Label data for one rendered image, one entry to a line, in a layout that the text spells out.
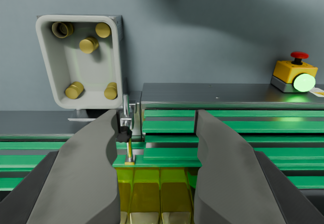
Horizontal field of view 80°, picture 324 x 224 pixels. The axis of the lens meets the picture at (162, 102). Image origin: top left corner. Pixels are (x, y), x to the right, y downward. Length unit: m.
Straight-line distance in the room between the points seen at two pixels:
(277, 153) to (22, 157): 0.58
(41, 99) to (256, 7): 0.65
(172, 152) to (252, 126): 0.18
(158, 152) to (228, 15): 0.38
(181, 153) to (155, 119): 0.10
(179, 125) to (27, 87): 0.48
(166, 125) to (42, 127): 0.35
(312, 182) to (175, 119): 0.39
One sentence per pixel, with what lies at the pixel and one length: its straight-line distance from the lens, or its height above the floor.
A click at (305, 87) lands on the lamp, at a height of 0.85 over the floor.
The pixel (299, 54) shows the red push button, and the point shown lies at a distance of 0.61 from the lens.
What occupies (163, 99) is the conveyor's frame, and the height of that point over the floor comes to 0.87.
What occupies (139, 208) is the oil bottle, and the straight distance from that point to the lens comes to 0.41.
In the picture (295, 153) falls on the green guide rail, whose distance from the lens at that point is 0.55.
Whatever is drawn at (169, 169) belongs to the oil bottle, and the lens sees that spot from 0.47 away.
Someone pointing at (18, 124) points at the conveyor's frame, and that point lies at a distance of 0.67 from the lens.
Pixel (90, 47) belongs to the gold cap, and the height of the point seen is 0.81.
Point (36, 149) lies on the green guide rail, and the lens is 0.58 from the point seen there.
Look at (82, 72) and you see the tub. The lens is 0.59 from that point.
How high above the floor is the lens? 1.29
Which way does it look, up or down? 63 degrees down
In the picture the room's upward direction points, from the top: 177 degrees clockwise
